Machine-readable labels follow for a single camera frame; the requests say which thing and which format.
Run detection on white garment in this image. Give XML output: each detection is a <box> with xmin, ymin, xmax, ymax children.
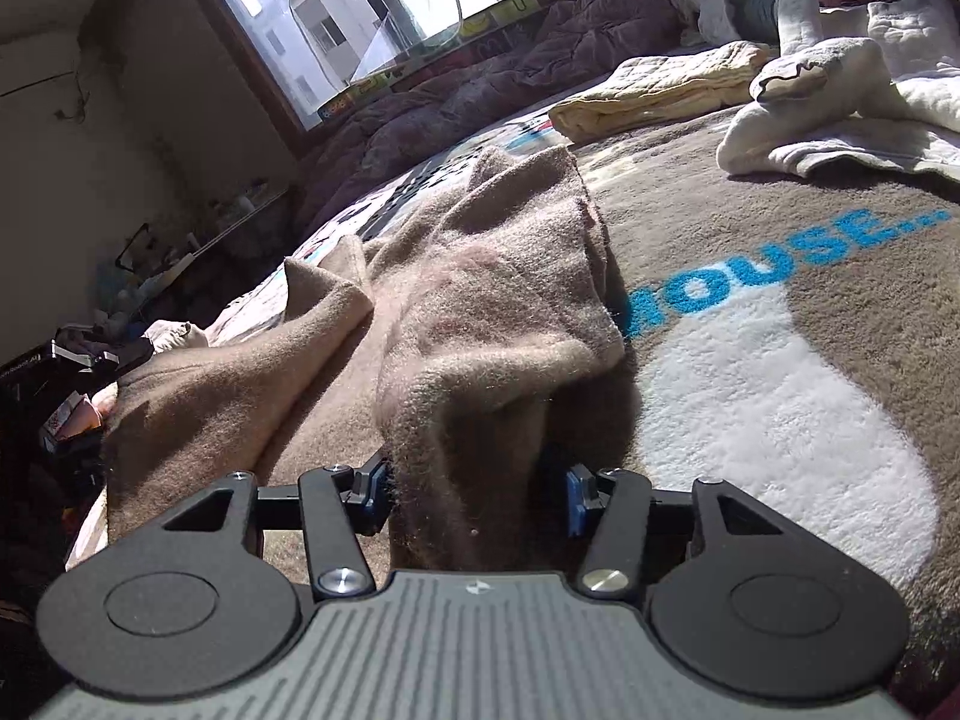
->
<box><xmin>716</xmin><ymin>0</ymin><xmax>960</xmax><ymax>182</ymax></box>

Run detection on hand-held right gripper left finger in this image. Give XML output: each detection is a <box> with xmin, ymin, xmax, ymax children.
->
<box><xmin>161</xmin><ymin>460</ymin><xmax>392</xmax><ymax>602</ymax></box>

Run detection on window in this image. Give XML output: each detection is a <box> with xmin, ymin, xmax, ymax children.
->
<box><xmin>196</xmin><ymin>0</ymin><xmax>565</xmax><ymax>130</ymax></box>

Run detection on cluttered side table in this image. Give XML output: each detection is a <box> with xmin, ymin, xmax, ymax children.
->
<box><xmin>97</xmin><ymin>178</ymin><xmax>295</xmax><ymax>308</ymax></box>

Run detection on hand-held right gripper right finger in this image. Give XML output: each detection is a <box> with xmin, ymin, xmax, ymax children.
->
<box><xmin>566</xmin><ymin>463</ymin><xmax>760</xmax><ymax>601</ymax></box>

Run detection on purple quilt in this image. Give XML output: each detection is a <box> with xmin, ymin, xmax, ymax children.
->
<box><xmin>296</xmin><ymin>0</ymin><xmax>685</xmax><ymax>235</ymax></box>

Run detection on beige fuzzy sweater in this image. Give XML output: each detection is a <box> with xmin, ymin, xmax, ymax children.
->
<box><xmin>97</xmin><ymin>145</ymin><xmax>640</xmax><ymax>587</ymax></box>

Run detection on wall cable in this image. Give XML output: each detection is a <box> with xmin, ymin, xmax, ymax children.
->
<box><xmin>0</xmin><ymin>64</ymin><xmax>92</xmax><ymax>125</ymax></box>

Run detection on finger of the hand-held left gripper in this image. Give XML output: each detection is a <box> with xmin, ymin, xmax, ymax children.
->
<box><xmin>92</xmin><ymin>337</ymin><xmax>156</xmax><ymax>377</ymax></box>

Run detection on colourful printed strip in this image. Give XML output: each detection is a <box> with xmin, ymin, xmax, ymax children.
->
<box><xmin>317</xmin><ymin>0</ymin><xmax>587</xmax><ymax>122</ymax></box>

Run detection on yellow folded cloth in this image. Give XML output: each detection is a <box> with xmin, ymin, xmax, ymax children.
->
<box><xmin>547</xmin><ymin>41</ymin><xmax>773</xmax><ymax>145</ymax></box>

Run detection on cream pillow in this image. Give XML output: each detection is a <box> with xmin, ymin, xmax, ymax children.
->
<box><xmin>141</xmin><ymin>319</ymin><xmax>209</xmax><ymax>353</ymax></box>

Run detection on brown printed blanket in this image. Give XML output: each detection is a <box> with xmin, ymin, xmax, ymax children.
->
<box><xmin>67</xmin><ymin>86</ymin><xmax>960</xmax><ymax>698</ymax></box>

